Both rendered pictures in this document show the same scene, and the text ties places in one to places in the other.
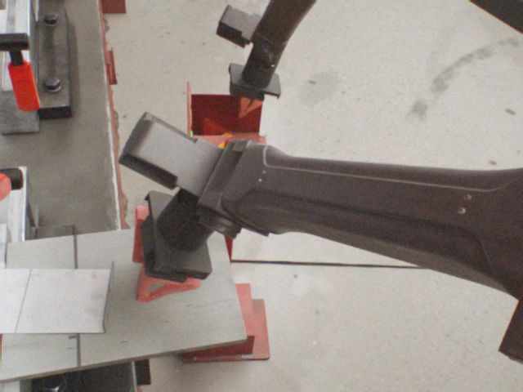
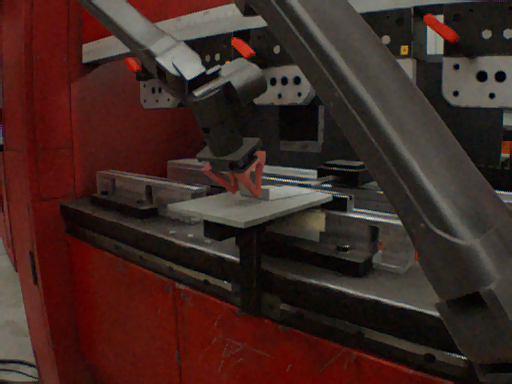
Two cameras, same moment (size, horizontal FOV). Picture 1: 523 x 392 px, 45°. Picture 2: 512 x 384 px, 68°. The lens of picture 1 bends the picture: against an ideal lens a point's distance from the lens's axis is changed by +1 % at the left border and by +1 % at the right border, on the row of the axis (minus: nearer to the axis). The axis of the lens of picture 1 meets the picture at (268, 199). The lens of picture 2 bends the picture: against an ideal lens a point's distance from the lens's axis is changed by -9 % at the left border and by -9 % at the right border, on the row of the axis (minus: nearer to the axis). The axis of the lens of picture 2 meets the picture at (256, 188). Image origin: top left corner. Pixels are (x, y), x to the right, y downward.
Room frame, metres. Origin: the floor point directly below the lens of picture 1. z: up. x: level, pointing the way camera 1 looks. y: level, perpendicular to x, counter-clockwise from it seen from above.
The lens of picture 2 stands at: (1.03, -0.23, 1.16)
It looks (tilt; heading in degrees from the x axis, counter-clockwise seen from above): 10 degrees down; 149
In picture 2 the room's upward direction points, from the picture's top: straight up
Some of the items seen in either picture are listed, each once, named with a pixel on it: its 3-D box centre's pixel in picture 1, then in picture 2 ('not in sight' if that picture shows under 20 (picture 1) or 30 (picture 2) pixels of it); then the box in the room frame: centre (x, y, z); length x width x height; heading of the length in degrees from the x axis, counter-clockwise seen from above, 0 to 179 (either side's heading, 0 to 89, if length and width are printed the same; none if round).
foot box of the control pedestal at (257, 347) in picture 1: (225, 319); not in sight; (0.92, 0.07, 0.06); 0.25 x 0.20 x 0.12; 102
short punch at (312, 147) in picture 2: not in sight; (300, 128); (0.34, 0.29, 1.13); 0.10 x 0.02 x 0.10; 19
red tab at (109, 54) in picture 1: (110, 57); not in sight; (1.36, 0.48, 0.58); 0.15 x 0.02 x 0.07; 19
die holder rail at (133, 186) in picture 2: not in sight; (146, 193); (-0.18, 0.11, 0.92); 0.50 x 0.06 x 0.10; 19
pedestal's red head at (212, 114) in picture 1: (226, 148); not in sight; (0.91, 0.10, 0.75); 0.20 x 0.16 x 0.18; 12
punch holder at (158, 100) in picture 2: not in sight; (168, 77); (-0.06, 0.15, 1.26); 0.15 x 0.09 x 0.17; 19
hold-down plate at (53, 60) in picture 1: (53, 60); not in sight; (0.93, 0.44, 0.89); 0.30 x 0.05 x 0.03; 19
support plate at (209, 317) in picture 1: (123, 291); (254, 202); (0.39, 0.15, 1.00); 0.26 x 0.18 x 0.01; 109
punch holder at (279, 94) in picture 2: not in sight; (290, 65); (0.32, 0.28, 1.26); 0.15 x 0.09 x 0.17; 19
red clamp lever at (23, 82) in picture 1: (15, 73); not in sight; (0.51, 0.28, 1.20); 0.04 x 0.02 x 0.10; 109
